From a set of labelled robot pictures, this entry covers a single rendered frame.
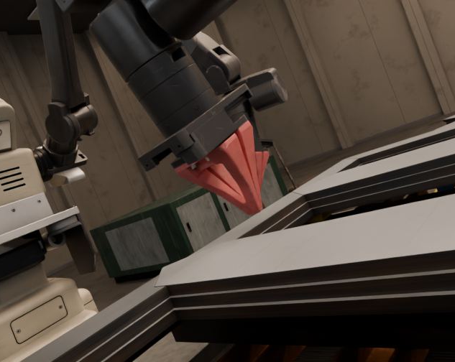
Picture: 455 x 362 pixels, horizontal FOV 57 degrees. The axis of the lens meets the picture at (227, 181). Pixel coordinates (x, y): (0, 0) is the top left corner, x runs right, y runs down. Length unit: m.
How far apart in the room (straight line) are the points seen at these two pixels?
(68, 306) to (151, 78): 0.81
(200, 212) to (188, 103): 4.34
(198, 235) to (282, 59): 8.71
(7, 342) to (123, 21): 0.81
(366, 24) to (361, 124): 2.52
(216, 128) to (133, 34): 0.09
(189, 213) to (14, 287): 3.60
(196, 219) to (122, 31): 4.30
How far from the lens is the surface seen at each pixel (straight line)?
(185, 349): 0.94
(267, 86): 0.80
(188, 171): 0.36
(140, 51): 0.34
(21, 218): 1.03
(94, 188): 12.05
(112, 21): 0.34
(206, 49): 0.82
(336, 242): 0.54
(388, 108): 11.55
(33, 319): 1.04
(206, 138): 0.31
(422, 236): 0.47
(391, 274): 0.45
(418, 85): 11.31
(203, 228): 4.64
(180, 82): 0.33
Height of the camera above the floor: 1.02
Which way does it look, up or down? 3 degrees down
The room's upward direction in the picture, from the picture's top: 22 degrees counter-clockwise
